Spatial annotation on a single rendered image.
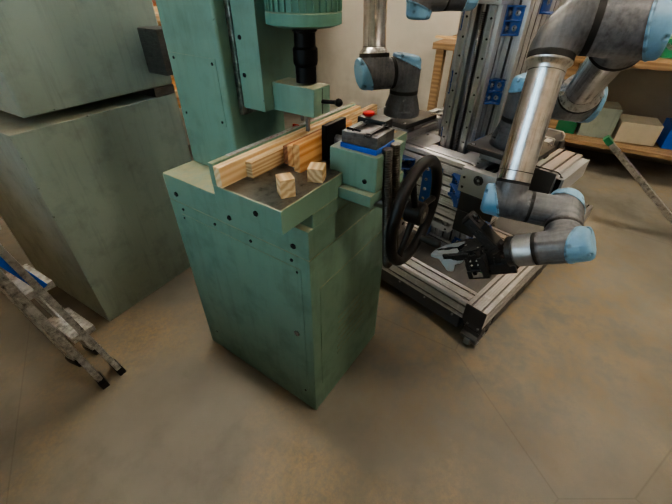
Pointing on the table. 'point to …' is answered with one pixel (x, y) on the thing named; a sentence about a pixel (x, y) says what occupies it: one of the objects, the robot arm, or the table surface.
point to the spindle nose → (305, 55)
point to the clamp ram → (332, 131)
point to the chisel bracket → (301, 97)
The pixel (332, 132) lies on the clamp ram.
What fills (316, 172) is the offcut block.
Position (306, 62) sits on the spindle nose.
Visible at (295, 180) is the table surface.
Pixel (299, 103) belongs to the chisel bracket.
